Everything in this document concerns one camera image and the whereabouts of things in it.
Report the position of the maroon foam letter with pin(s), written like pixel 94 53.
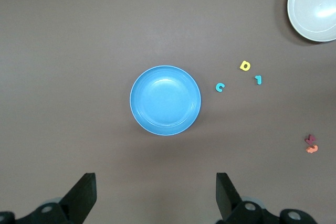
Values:
pixel 309 139

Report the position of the teal foam letter l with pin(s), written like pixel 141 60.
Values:
pixel 259 80

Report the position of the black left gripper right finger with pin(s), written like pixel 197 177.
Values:
pixel 228 200

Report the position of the blue plate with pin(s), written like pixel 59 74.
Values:
pixel 165 100

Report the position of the beige plate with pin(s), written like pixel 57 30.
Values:
pixel 315 6

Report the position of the orange foam letter t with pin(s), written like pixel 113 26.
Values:
pixel 312 149

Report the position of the yellow foam letter d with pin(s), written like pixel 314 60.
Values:
pixel 242 67

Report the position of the teal foam letter c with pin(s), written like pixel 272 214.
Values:
pixel 217 87

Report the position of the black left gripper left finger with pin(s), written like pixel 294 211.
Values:
pixel 78 200

